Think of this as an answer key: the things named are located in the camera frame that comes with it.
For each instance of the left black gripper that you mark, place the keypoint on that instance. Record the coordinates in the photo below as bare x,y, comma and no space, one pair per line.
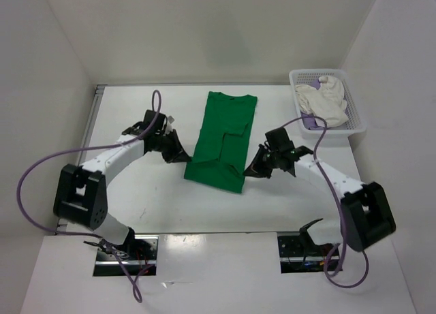
177,154

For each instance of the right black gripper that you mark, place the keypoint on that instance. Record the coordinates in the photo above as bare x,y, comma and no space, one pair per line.
255,169

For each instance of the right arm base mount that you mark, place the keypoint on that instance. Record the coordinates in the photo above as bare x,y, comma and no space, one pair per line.
299,256

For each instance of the white t shirt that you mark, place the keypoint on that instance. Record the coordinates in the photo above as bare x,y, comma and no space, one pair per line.
323,99

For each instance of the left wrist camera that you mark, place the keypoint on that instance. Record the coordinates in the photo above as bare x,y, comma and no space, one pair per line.
156,123

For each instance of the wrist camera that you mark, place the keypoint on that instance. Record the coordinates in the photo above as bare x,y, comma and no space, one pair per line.
156,123
278,140

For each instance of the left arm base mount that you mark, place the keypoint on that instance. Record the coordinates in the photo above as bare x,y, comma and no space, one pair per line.
141,261

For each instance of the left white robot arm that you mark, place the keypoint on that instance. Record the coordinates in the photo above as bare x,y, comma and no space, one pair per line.
81,196

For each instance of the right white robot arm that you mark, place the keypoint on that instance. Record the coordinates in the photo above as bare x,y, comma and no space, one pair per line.
365,216

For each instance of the green t shirt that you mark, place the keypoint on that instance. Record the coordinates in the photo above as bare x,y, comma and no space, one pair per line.
221,150

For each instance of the lavender t shirt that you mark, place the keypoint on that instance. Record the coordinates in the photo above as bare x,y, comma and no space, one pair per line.
311,123

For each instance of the white plastic basket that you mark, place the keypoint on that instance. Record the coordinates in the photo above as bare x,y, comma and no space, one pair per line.
326,95

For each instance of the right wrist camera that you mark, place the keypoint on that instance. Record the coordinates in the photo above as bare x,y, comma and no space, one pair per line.
278,140

